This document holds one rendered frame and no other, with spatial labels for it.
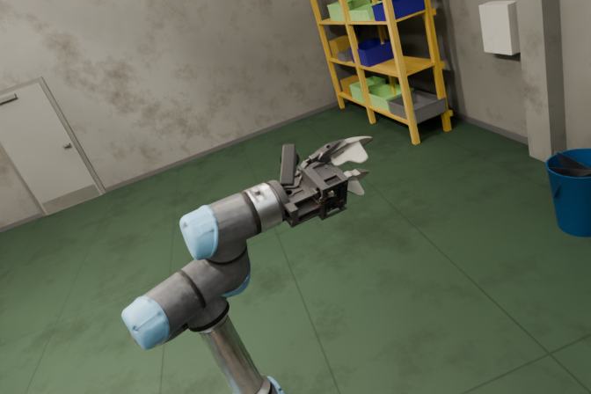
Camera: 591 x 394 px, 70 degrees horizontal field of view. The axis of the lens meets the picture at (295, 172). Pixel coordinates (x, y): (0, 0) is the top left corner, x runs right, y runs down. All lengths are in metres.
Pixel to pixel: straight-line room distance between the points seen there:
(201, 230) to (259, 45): 7.08
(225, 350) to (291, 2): 6.97
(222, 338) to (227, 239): 0.55
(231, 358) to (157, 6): 6.78
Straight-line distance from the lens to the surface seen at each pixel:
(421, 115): 5.53
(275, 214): 0.67
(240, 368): 1.23
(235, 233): 0.65
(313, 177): 0.70
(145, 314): 0.70
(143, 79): 7.68
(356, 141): 0.75
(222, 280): 0.72
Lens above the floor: 2.30
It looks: 23 degrees down
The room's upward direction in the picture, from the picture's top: 19 degrees counter-clockwise
